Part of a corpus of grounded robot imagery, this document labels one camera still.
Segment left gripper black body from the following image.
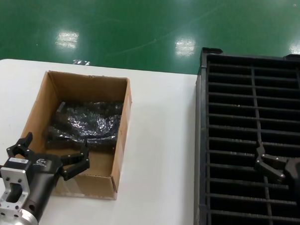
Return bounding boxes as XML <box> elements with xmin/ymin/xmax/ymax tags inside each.
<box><xmin>20</xmin><ymin>151</ymin><xmax>65</xmax><ymax>215</ymax></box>

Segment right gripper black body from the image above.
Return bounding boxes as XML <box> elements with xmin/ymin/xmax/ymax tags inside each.
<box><xmin>282</xmin><ymin>155</ymin><xmax>300</xmax><ymax>199</ymax></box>

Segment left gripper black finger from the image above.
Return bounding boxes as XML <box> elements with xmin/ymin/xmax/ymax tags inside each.
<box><xmin>59</xmin><ymin>137</ymin><xmax>91</xmax><ymax>182</ymax></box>
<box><xmin>5</xmin><ymin>130</ymin><xmax>34</xmax><ymax>161</ymax></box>

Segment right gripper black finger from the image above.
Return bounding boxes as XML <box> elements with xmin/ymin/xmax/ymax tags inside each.
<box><xmin>256</xmin><ymin>141</ymin><xmax>289</xmax><ymax>172</ymax></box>
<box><xmin>254</xmin><ymin>159</ymin><xmax>287</xmax><ymax>185</ymax></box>

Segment translucent grey antistatic bag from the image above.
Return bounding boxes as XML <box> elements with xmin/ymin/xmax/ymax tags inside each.
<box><xmin>50</xmin><ymin>99</ymin><xmax>124</xmax><ymax>146</ymax></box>

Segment black slotted plastic container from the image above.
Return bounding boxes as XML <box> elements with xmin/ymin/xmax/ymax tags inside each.
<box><xmin>189</xmin><ymin>46</ymin><xmax>300</xmax><ymax>225</ymax></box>

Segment brown cardboard box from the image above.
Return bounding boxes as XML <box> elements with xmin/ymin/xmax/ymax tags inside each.
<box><xmin>16</xmin><ymin>69</ymin><xmax>134</xmax><ymax>201</ymax></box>

